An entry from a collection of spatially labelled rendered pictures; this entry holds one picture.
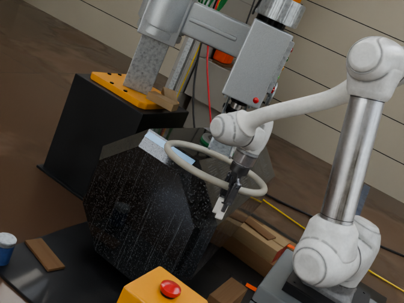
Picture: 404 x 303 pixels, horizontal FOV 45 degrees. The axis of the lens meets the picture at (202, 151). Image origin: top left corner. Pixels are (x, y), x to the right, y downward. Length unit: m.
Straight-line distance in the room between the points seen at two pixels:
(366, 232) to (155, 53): 2.06
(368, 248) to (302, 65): 6.04
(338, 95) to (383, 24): 5.80
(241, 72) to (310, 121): 5.03
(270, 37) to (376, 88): 1.20
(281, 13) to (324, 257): 1.42
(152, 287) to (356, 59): 0.86
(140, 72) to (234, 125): 1.71
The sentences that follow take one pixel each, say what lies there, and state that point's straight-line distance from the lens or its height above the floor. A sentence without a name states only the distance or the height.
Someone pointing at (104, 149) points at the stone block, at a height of 0.59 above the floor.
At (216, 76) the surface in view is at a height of 0.74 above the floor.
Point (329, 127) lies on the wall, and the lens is 7.53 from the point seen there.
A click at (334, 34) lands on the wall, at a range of 7.52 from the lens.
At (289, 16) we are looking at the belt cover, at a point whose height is 1.61.
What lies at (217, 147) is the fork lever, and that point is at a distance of 2.44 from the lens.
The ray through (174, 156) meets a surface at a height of 0.93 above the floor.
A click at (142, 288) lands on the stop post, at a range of 0.89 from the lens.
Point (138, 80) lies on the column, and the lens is 3.34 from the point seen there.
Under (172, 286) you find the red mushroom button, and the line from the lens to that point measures 0.89.
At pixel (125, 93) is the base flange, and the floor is 0.78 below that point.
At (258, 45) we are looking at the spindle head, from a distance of 2.58.
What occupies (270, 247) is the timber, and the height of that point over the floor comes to 0.22.
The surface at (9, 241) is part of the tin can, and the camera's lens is 2.56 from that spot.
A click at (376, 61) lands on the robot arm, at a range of 1.42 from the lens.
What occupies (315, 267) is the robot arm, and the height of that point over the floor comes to 1.00.
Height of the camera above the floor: 1.58
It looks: 17 degrees down
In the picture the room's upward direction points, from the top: 24 degrees clockwise
